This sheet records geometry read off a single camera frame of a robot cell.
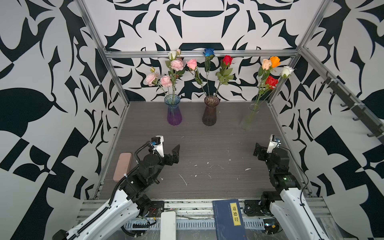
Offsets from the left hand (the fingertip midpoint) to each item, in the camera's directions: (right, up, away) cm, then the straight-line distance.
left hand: (169, 142), depth 74 cm
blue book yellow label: (+29, -37, -4) cm, 47 cm away
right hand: (+51, -1, +7) cm, 51 cm away
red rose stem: (+29, +36, +13) cm, 48 cm away
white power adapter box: (0, -38, -4) cm, 38 cm away
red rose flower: (+57, +33, +13) cm, 67 cm away
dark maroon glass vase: (+23, +14, +29) cm, 40 cm away
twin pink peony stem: (-5, +32, +13) cm, 35 cm away
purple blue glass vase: (-1, +15, +24) cm, 28 cm away
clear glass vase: (+48, +9, +28) cm, 57 cm away
